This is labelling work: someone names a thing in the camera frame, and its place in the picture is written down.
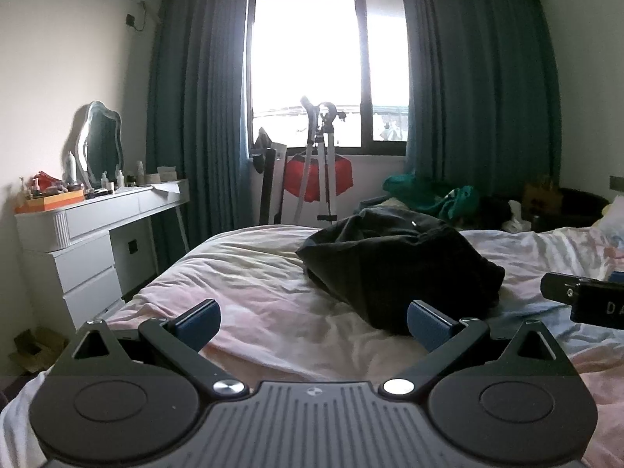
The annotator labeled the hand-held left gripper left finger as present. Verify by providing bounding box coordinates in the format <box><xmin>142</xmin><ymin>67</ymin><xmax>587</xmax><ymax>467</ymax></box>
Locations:
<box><xmin>61</xmin><ymin>299</ymin><xmax>250</xmax><ymax>397</ymax></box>

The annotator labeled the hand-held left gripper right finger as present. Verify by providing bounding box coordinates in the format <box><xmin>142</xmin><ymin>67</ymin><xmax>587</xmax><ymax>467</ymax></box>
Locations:
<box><xmin>383</xmin><ymin>301</ymin><xmax>569</xmax><ymax>397</ymax></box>

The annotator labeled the black garment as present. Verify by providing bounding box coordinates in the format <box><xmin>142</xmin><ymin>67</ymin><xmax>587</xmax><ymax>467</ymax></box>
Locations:
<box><xmin>296</xmin><ymin>207</ymin><xmax>506</xmax><ymax>336</ymax></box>

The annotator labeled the green clothes pile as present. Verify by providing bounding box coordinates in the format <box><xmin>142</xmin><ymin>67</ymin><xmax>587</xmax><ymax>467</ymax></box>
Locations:
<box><xmin>383</xmin><ymin>173</ymin><xmax>481</xmax><ymax>220</ymax></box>

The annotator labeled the pastel pillow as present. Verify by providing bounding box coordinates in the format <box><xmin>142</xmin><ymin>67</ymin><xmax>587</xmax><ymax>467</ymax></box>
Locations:
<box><xmin>592</xmin><ymin>206</ymin><xmax>624</xmax><ymax>254</ymax></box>

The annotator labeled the bed with pale duvet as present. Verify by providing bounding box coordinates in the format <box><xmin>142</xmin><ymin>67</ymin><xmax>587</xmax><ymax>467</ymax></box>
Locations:
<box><xmin>0</xmin><ymin>224</ymin><xmax>624</xmax><ymax>468</ymax></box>

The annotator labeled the black armchair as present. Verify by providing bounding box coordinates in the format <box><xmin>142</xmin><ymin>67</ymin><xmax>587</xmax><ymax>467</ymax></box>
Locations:
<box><xmin>556</xmin><ymin>188</ymin><xmax>610</xmax><ymax>229</ymax></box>

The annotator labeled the white plastic bag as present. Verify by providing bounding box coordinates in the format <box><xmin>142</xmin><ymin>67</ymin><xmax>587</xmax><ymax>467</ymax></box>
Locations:
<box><xmin>502</xmin><ymin>200</ymin><xmax>532</xmax><ymax>233</ymax></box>

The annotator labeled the brown paper bag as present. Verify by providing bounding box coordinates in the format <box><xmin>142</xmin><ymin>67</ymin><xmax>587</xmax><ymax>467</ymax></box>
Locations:
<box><xmin>521</xmin><ymin>178</ymin><xmax>564</xmax><ymax>218</ymax></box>

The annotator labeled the white dressing table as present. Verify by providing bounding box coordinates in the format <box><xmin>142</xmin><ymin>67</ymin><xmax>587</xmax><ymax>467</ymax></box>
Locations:
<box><xmin>14</xmin><ymin>179</ymin><xmax>191</xmax><ymax>332</ymax></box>

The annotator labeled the white paper sheet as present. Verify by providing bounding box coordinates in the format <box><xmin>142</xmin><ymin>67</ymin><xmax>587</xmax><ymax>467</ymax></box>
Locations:
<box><xmin>149</xmin><ymin>183</ymin><xmax>185</xmax><ymax>202</ymax></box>

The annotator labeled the cardboard box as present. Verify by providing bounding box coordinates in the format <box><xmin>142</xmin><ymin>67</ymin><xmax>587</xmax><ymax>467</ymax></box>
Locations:
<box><xmin>7</xmin><ymin>326</ymin><xmax>69</xmax><ymax>376</ymax></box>

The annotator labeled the black bag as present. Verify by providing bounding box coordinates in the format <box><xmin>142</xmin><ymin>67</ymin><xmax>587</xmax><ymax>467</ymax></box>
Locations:
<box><xmin>251</xmin><ymin>127</ymin><xmax>274</xmax><ymax>174</ymax></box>

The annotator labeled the silver tripod stand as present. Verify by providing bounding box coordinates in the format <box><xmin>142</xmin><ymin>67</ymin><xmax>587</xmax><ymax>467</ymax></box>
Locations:
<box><xmin>292</xmin><ymin>96</ymin><xmax>349</xmax><ymax>227</ymax></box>

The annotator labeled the orange tray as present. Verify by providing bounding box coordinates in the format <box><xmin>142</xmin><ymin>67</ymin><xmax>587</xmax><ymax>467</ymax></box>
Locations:
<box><xmin>22</xmin><ymin>190</ymin><xmax>85</xmax><ymax>213</ymax></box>

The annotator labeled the wavy framed mirror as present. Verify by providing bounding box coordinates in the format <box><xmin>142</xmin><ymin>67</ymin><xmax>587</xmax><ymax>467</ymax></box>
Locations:
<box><xmin>63</xmin><ymin>101</ymin><xmax>125</xmax><ymax>188</ymax></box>

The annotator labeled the red pouch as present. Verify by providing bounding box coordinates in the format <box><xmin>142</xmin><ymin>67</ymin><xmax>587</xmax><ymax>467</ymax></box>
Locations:
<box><xmin>32</xmin><ymin>170</ymin><xmax>66</xmax><ymax>192</ymax></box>

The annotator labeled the dark framed window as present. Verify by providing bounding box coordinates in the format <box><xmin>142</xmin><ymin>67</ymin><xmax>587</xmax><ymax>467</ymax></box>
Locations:
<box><xmin>246</xmin><ymin>0</ymin><xmax>410</xmax><ymax>157</ymax></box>

